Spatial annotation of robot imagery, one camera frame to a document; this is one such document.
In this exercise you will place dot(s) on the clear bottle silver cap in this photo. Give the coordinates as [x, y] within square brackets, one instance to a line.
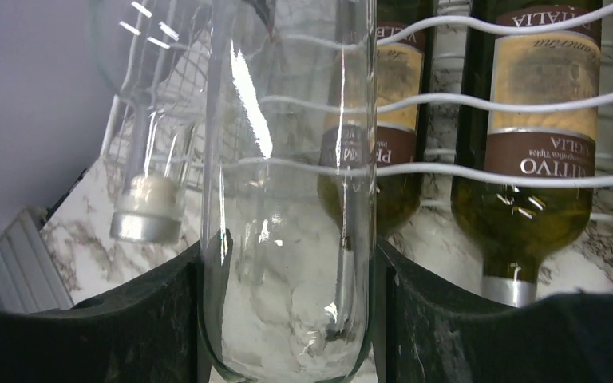
[154, 56]

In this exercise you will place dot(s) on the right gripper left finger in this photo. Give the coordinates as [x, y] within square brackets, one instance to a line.
[146, 330]

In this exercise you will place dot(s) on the green bottle black neck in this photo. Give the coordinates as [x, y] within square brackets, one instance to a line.
[402, 70]

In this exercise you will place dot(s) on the green bottle silver neck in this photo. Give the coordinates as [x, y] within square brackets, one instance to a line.
[514, 227]

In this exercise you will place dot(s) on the clear glass bottle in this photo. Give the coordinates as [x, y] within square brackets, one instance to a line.
[288, 200]

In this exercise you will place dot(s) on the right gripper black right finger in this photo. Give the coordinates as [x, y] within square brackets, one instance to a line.
[426, 329]

